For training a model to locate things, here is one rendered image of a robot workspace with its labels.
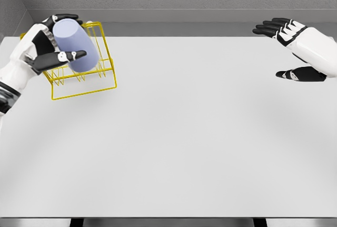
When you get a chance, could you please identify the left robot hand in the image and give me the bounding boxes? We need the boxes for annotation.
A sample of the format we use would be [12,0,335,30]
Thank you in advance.
[7,14,87,76]

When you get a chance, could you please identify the yellow wire cup holder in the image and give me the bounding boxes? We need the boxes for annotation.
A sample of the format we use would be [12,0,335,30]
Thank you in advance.
[20,21,118,101]

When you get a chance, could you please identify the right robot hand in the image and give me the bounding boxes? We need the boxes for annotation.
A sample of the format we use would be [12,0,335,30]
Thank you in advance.
[252,17,337,82]

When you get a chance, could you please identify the lavender cup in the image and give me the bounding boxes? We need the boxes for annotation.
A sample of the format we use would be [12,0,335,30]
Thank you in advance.
[52,18,100,73]

